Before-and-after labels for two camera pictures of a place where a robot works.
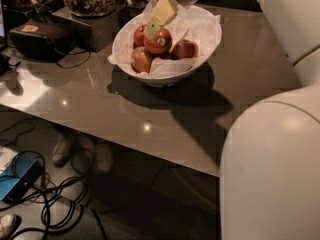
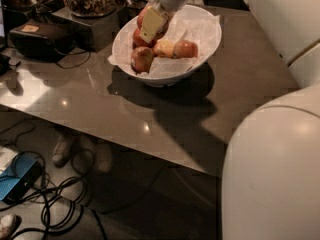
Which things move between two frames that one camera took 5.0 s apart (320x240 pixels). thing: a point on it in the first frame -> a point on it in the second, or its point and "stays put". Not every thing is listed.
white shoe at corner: [8, 225] stays put
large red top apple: [160, 44] -> [164, 31]
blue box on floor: [20, 175] stays put
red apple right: [185, 49] stays put
